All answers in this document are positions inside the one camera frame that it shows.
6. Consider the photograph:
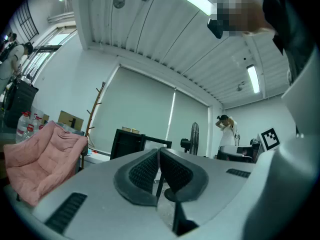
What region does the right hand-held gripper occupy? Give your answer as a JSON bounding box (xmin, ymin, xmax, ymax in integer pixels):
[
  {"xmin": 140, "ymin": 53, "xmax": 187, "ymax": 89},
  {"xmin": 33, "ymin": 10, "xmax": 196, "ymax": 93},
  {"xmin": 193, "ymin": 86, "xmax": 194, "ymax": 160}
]
[{"xmin": 216, "ymin": 126, "xmax": 281, "ymax": 164}]

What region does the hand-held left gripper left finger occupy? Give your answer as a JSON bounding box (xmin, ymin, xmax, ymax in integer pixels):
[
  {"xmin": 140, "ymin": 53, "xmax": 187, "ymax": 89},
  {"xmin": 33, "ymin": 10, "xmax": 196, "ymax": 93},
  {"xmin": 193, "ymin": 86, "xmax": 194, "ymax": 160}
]
[{"xmin": 113, "ymin": 148, "xmax": 161, "ymax": 208}]

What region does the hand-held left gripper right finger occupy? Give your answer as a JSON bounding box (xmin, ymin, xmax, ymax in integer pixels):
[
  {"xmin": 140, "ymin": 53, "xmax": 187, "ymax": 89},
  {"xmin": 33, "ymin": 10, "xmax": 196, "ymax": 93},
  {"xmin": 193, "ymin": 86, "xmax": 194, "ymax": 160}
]
[{"xmin": 159, "ymin": 147, "xmax": 210, "ymax": 203}]

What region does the white window ledge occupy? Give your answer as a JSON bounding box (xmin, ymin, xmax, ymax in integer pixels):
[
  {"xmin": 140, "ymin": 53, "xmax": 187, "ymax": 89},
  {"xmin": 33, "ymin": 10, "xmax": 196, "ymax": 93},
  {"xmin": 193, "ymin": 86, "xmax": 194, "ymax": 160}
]
[{"xmin": 82, "ymin": 147, "xmax": 112, "ymax": 165}]

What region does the black standing fan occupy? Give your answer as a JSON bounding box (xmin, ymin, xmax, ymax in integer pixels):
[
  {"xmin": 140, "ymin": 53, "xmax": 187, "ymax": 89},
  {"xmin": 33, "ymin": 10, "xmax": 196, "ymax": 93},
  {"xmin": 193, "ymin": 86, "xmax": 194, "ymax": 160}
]
[{"xmin": 180, "ymin": 121, "xmax": 200, "ymax": 156}]

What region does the short ceiling light fixture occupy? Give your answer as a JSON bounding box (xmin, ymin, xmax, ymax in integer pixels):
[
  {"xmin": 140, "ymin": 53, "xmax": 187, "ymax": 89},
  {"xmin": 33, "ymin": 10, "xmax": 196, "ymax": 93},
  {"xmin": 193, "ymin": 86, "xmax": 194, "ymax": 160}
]
[{"xmin": 246, "ymin": 64, "xmax": 261, "ymax": 94}]

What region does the narrow grey roller blind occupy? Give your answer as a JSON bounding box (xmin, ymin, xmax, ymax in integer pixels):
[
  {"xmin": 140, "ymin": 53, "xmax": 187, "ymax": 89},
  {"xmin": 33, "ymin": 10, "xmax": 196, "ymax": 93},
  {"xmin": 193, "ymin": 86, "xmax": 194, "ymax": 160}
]
[{"xmin": 166, "ymin": 90, "xmax": 210, "ymax": 157}]

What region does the wide grey roller blind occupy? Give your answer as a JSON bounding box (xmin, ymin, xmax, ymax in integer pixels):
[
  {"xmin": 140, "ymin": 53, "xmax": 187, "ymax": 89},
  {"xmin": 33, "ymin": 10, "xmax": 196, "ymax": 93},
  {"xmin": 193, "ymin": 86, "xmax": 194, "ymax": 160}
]
[{"xmin": 91, "ymin": 66, "xmax": 176, "ymax": 155}]

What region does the wooden coat rack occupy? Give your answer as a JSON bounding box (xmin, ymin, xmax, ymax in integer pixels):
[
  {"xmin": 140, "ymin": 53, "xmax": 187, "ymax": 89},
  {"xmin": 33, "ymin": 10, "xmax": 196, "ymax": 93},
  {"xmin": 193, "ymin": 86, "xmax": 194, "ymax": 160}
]
[{"xmin": 80, "ymin": 81, "xmax": 107, "ymax": 170}]

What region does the brown cardboard box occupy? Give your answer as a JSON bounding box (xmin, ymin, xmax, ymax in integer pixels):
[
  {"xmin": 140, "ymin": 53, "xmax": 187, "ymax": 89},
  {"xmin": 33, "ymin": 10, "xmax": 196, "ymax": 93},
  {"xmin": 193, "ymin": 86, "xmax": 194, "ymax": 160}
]
[{"xmin": 57, "ymin": 110, "xmax": 85, "ymax": 131}]

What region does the pink quilted blanket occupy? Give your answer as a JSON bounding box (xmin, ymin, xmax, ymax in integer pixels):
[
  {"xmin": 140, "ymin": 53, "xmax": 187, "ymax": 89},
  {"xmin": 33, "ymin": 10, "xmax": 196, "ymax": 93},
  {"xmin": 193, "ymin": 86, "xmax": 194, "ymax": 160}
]
[{"xmin": 3, "ymin": 120, "xmax": 89, "ymax": 207}]

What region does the person's black shirt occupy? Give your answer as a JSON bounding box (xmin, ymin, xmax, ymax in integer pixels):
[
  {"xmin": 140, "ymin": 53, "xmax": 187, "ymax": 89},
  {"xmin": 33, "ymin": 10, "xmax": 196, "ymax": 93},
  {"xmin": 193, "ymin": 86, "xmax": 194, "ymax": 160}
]
[{"xmin": 262, "ymin": 0, "xmax": 317, "ymax": 85}]

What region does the group of large water bottles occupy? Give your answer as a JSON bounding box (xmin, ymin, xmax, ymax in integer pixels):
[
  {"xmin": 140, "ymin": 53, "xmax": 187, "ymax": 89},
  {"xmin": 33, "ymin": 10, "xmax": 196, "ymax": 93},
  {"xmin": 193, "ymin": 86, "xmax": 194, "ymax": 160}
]
[{"xmin": 15, "ymin": 110, "xmax": 45, "ymax": 144}]

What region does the person's head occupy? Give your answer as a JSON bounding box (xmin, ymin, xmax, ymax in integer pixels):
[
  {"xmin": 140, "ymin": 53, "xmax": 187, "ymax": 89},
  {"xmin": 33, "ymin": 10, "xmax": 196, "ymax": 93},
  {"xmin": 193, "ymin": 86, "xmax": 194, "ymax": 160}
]
[{"xmin": 216, "ymin": 0, "xmax": 275, "ymax": 36}]

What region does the black cabinet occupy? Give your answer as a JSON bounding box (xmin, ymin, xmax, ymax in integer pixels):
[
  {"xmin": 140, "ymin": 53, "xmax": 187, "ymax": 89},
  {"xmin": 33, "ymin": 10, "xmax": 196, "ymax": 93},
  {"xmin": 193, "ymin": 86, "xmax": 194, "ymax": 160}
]
[{"xmin": 3, "ymin": 80, "xmax": 40, "ymax": 129}]

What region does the black head-mounted camera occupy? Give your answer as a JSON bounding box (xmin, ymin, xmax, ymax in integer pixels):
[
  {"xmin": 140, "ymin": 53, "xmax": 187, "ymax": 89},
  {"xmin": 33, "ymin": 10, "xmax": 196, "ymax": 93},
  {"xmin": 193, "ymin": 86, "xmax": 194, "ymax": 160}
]
[{"xmin": 206, "ymin": 17, "xmax": 225, "ymax": 40}]

